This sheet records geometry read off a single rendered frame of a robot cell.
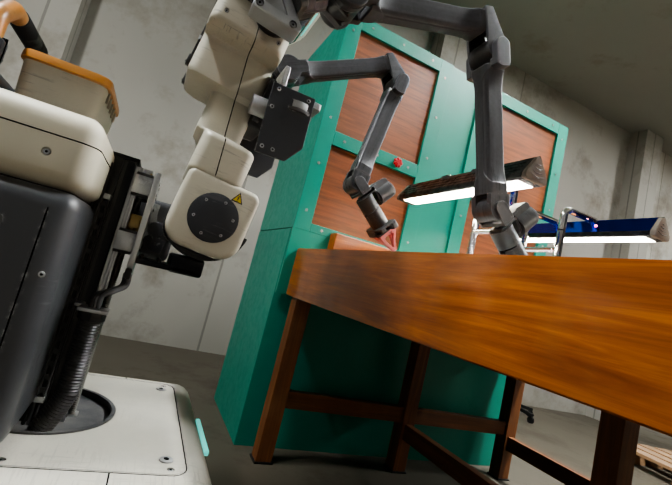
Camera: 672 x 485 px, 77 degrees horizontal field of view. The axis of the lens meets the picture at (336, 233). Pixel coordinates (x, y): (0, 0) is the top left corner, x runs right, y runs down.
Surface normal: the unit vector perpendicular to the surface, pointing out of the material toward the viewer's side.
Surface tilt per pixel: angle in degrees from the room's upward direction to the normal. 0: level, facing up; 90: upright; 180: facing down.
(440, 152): 90
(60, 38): 90
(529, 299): 90
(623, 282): 90
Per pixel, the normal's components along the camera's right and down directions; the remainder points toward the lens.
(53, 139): 0.40, -0.03
